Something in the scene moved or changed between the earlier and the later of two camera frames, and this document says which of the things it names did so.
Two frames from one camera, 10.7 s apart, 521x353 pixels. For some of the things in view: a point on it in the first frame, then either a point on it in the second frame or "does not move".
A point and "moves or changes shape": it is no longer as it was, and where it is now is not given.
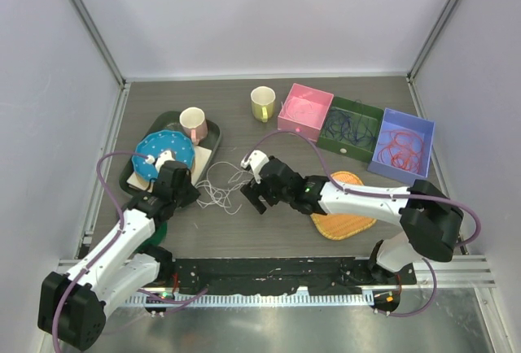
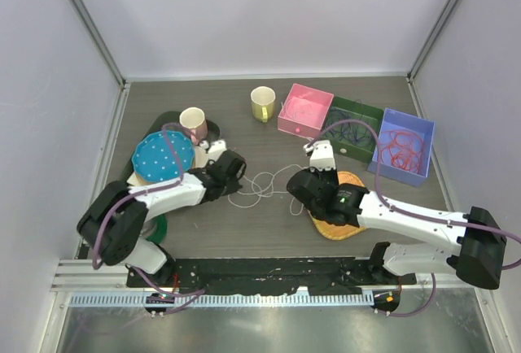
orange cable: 404,151 does not move
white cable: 221,179 moves or changes shape
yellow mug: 262,99 does not move
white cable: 297,106 does not move
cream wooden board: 201,156 does not move
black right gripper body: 272,195 -> 329,176
